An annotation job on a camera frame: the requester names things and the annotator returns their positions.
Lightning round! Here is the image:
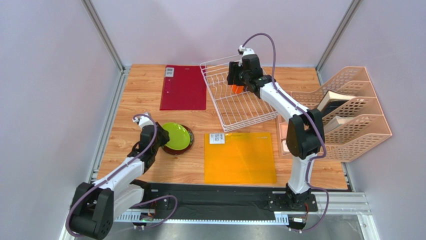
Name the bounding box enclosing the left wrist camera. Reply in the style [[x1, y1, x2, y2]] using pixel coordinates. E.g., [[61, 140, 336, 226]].
[[132, 114, 155, 130]]

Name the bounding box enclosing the black cover book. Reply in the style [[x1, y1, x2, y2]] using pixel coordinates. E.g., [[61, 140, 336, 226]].
[[317, 90, 355, 117]]

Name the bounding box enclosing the tan book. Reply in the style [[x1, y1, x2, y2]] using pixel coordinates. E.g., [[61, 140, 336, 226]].
[[324, 116, 354, 133]]

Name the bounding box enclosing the red mat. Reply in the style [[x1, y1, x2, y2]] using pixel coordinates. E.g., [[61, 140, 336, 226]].
[[159, 65, 207, 111]]

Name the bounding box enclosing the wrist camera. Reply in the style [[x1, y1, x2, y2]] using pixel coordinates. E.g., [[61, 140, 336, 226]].
[[132, 114, 155, 130], [238, 45, 255, 57]]

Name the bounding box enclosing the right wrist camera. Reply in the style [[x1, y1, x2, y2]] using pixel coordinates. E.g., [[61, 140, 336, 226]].
[[238, 45, 255, 57]]

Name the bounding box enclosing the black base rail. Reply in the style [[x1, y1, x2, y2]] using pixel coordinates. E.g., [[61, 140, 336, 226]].
[[133, 180, 319, 221]]

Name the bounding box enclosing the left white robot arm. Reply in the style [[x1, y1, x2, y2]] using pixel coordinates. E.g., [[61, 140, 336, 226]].
[[65, 122, 170, 240]]

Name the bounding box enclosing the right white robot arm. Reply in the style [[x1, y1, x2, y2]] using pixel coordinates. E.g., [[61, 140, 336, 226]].
[[227, 52, 325, 210]]

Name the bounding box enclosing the white barcode label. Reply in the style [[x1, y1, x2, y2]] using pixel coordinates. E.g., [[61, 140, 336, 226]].
[[208, 133, 226, 145]]

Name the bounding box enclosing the orange plastic plate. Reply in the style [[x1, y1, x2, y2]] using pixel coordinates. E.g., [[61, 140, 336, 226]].
[[231, 84, 245, 95]]

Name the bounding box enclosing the orange mat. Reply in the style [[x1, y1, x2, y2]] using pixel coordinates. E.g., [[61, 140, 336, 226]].
[[204, 132, 277, 185]]

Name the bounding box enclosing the white wire dish rack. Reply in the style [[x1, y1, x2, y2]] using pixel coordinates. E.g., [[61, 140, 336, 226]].
[[199, 55, 278, 132]]

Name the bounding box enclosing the green plastic plate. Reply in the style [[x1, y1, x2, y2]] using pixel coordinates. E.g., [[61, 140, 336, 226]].
[[162, 122, 191, 151]]

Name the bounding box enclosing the white label on red mat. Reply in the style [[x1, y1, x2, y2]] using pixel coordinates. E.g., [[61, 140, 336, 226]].
[[164, 66, 175, 78]]

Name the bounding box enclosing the small beige tray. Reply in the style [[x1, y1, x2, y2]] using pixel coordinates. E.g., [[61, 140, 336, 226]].
[[276, 116, 290, 158]]

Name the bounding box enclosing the red floral plate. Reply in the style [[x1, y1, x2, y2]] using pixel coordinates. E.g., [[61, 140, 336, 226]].
[[162, 122, 195, 155]]

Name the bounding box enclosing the beige plastic file organizer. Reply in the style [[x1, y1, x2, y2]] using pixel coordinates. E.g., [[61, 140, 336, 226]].
[[289, 66, 392, 163]]

